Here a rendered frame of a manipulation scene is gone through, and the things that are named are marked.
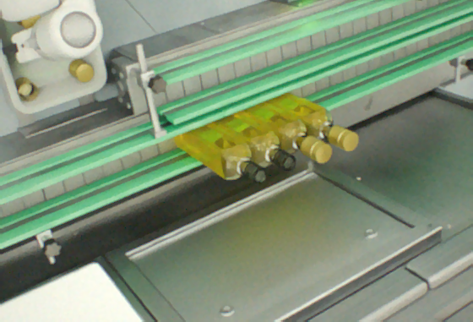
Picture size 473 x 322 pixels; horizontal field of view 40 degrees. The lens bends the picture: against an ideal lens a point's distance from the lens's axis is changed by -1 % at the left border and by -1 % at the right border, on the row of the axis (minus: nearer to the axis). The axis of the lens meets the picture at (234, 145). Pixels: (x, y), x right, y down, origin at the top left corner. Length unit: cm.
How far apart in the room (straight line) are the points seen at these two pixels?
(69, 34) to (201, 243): 44
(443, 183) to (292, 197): 29
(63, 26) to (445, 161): 82
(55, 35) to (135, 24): 42
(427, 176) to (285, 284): 44
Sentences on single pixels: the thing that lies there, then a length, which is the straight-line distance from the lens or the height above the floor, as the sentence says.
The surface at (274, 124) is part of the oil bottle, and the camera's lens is 115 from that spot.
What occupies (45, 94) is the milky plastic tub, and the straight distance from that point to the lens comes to 122.
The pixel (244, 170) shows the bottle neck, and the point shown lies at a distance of 106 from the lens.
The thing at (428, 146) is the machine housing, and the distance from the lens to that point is 144.
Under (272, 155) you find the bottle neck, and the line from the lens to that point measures 109.
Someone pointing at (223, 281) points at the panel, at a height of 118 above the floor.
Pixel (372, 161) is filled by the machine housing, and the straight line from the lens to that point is 139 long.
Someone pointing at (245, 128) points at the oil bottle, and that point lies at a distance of 116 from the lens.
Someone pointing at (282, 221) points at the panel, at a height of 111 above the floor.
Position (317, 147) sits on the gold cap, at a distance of 108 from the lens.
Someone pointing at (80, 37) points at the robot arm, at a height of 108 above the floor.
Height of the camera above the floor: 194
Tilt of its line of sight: 52 degrees down
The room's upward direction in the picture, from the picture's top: 121 degrees clockwise
